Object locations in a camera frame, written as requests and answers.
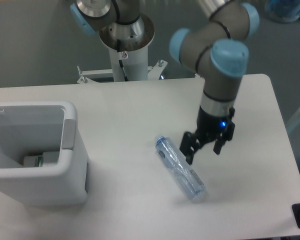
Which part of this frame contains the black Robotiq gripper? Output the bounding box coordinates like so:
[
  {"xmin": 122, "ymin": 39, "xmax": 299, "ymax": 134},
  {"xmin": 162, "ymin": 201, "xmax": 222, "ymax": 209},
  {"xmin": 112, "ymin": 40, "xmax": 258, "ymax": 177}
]
[{"xmin": 179, "ymin": 107, "xmax": 236, "ymax": 165}]

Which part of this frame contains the clear blue plastic bottle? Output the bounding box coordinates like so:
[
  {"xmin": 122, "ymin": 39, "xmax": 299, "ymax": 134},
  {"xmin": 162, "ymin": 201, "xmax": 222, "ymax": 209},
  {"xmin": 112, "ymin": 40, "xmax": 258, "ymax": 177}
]
[{"xmin": 154, "ymin": 134, "xmax": 208, "ymax": 204}]

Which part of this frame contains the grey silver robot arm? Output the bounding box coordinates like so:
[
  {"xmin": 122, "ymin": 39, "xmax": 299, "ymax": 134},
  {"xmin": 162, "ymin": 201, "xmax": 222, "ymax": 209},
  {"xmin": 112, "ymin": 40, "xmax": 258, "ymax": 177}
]
[{"xmin": 70, "ymin": 0, "xmax": 260, "ymax": 164}]

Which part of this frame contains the white green trash in bin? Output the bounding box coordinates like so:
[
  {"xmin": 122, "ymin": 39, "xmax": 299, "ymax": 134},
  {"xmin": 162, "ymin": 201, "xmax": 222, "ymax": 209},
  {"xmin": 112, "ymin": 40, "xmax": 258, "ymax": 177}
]
[{"xmin": 23, "ymin": 151, "xmax": 60, "ymax": 168}]

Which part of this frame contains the white open trash can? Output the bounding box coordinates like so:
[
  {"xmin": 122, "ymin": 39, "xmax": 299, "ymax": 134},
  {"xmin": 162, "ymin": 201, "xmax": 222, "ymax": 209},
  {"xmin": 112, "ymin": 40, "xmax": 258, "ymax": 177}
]
[{"xmin": 0, "ymin": 100, "xmax": 89, "ymax": 206}]

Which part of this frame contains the blue plastic bag on floor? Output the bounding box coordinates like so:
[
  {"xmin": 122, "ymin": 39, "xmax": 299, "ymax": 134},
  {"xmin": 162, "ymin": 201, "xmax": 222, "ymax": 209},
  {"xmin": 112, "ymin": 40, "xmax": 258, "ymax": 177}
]
[{"xmin": 264, "ymin": 0, "xmax": 300, "ymax": 24}]

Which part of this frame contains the black cable on pedestal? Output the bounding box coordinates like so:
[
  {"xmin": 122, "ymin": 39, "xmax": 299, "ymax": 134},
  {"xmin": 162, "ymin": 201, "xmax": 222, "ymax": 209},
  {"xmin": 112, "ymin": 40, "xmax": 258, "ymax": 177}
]
[{"xmin": 116, "ymin": 39, "xmax": 129, "ymax": 82}]

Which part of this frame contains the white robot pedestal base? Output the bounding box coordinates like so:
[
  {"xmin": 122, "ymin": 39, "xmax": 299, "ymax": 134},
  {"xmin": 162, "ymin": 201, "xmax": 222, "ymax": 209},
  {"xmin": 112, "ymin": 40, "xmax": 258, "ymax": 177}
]
[{"xmin": 77, "ymin": 13, "xmax": 168, "ymax": 84}]

